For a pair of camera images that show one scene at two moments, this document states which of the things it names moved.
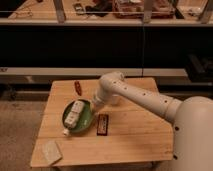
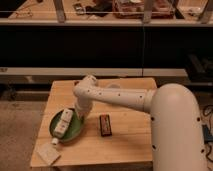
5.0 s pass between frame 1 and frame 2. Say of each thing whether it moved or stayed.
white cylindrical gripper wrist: moved
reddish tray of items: stayed
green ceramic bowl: moved
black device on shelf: stayed
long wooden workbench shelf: stayed
